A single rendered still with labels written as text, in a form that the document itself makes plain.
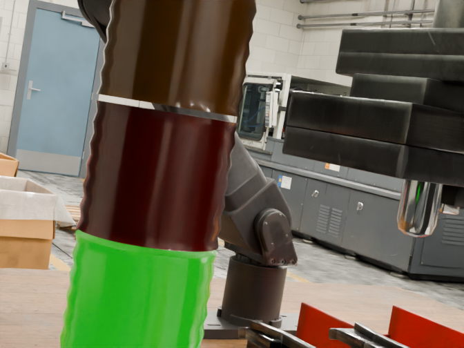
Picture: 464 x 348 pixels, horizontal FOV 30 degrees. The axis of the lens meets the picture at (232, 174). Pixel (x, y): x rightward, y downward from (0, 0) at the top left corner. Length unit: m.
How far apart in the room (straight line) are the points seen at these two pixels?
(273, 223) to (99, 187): 0.65
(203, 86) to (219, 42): 0.01
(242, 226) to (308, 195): 7.87
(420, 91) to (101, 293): 0.26
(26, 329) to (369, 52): 0.45
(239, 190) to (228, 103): 0.64
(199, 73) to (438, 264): 7.43
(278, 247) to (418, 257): 6.61
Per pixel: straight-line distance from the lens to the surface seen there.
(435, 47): 0.46
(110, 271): 0.22
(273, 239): 0.87
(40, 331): 0.82
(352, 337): 0.62
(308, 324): 0.82
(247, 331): 0.58
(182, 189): 0.21
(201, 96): 0.21
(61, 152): 11.70
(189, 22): 0.21
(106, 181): 0.22
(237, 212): 0.86
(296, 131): 0.48
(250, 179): 0.86
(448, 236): 7.63
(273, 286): 0.90
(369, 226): 7.88
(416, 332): 0.87
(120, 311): 0.22
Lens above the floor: 1.12
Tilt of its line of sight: 4 degrees down
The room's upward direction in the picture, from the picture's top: 9 degrees clockwise
